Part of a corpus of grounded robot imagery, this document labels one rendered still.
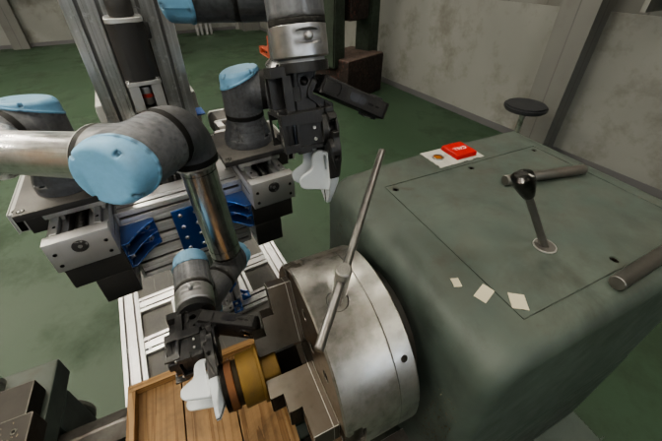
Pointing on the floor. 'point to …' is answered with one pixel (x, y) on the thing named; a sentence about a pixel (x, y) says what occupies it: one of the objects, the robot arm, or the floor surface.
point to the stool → (525, 109)
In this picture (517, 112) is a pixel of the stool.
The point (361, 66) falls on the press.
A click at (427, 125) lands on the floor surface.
